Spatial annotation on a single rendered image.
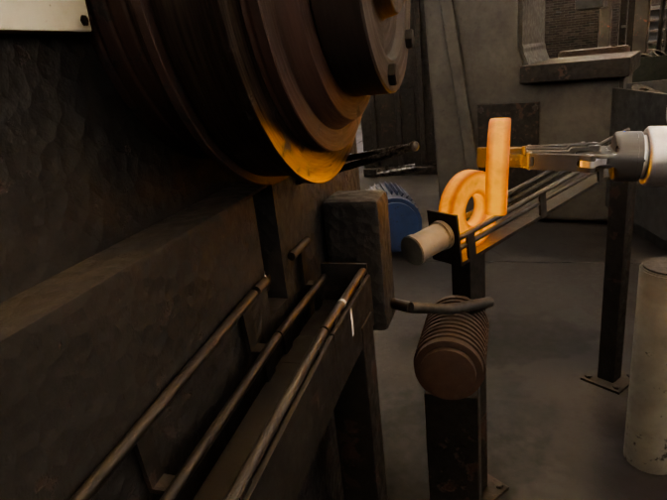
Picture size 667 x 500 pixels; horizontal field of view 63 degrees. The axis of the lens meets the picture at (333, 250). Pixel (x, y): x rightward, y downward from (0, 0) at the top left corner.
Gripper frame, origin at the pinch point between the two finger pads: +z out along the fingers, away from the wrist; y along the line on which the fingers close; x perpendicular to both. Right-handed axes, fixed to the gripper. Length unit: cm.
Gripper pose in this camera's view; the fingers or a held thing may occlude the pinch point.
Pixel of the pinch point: (499, 157)
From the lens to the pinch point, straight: 93.3
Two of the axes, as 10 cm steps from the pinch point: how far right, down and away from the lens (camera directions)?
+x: -0.6, -9.4, -3.4
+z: -9.5, -0.5, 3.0
